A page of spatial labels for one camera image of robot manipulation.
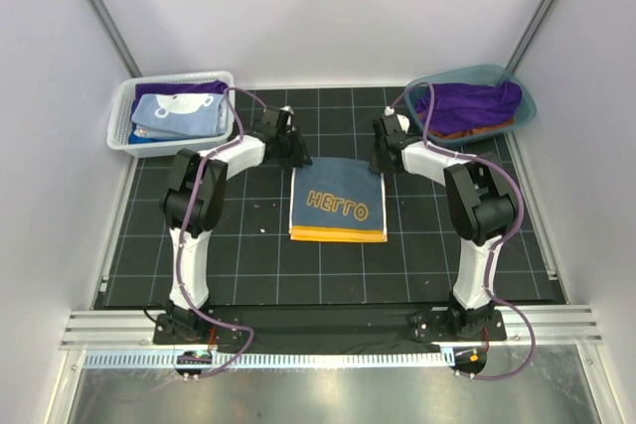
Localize teal plastic bin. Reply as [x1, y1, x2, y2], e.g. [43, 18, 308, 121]
[404, 65, 537, 149]

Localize right aluminium frame post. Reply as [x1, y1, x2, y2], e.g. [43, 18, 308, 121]
[506, 0, 558, 73]

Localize aluminium rail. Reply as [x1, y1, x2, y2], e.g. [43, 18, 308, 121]
[60, 305, 602, 351]

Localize left aluminium frame post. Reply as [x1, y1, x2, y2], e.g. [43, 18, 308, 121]
[86, 0, 142, 77]

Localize orange towel in bin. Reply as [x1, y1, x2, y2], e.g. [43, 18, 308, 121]
[428, 115, 515, 142]

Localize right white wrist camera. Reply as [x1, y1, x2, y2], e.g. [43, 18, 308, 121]
[397, 114, 410, 132]

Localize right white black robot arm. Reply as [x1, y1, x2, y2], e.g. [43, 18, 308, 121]
[370, 112, 524, 341]

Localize yellow purple patterned towel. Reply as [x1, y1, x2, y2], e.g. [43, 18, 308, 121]
[289, 157, 388, 243]

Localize light blue white towel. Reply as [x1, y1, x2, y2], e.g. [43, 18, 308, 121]
[132, 93, 228, 140]

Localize white slotted cable duct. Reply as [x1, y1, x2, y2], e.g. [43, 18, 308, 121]
[83, 348, 455, 371]

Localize white plastic basket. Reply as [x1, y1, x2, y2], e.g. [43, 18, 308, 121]
[106, 71, 235, 158]

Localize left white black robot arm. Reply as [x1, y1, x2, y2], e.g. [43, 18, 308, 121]
[156, 106, 312, 345]

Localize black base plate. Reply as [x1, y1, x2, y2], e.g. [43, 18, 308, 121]
[153, 304, 507, 353]

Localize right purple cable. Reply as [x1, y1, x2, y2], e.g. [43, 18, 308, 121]
[383, 82, 537, 379]

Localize purple crumpled towel in bin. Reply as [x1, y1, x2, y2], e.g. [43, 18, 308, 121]
[431, 80, 523, 119]

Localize aluminium frame post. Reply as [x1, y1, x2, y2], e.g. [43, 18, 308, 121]
[86, 0, 142, 77]
[506, 0, 558, 73]

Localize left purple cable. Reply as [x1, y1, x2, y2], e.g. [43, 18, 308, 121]
[176, 87, 254, 379]

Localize purple cable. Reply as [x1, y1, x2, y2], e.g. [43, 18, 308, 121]
[383, 82, 537, 379]
[176, 87, 254, 379]

